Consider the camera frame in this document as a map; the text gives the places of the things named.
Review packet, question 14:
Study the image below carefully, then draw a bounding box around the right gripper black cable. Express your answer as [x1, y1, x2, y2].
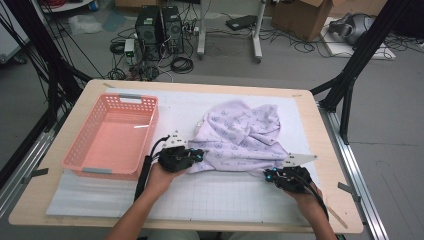
[292, 169, 330, 222]

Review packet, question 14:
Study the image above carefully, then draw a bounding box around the white flat board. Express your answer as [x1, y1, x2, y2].
[320, 16, 397, 61]

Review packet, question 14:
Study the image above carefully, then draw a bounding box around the round white table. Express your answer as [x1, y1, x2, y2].
[39, 0, 94, 14]

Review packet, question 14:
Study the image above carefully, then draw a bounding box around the grey metal bracket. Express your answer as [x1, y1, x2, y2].
[21, 167, 50, 185]
[337, 181, 362, 203]

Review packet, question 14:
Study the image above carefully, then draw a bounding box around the black metal frame stand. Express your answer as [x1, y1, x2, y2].
[0, 0, 94, 188]
[309, 0, 418, 145]

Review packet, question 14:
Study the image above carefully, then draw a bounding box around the blue plastic sheet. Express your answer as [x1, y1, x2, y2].
[102, 12, 128, 33]

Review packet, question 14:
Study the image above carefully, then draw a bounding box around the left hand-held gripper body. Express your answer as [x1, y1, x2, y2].
[157, 131, 196, 174]

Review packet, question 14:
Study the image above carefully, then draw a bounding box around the white grid mat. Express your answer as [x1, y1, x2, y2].
[104, 87, 322, 225]

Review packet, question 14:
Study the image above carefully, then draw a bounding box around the grey rounded device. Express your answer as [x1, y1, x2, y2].
[328, 12, 376, 46]

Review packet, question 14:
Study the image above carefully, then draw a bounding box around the white stand frame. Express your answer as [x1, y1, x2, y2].
[196, 0, 268, 64]

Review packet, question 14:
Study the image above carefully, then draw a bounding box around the coiled black cable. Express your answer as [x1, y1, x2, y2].
[170, 56, 195, 75]

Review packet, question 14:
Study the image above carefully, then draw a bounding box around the black flat box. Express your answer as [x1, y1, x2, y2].
[225, 14, 258, 32]

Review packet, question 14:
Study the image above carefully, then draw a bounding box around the white cabinet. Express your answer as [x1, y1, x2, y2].
[0, 0, 31, 64]

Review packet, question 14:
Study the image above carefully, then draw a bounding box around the pink plastic basket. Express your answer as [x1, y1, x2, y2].
[60, 93, 160, 181]

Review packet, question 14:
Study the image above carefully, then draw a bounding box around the clear plastic bag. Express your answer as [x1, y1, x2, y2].
[68, 13, 104, 36]

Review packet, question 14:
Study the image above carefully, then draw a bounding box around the lilac printed towel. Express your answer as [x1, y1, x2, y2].
[185, 99, 292, 178]

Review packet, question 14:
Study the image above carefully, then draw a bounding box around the black computer tower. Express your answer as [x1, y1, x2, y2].
[134, 5, 164, 62]
[161, 5, 185, 55]

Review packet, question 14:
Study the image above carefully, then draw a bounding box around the person's right hand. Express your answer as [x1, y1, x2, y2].
[285, 182, 324, 215]

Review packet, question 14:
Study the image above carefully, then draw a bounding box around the small white device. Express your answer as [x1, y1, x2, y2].
[123, 38, 136, 65]

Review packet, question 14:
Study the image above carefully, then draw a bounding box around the person's left hand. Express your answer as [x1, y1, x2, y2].
[145, 162, 188, 198]

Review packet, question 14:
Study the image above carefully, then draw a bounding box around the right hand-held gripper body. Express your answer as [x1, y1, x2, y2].
[272, 152, 319, 195]

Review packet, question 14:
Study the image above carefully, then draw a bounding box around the aluminium rail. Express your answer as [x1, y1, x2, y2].
[318, 103, 390, 240]
[0, 109, 73, 218]

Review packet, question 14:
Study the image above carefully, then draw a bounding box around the cardboard box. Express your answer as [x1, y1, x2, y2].
[271, 0, 334, 42]

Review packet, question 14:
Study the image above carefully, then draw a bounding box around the wooden table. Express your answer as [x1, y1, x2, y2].
[8, 78, 364, 234]

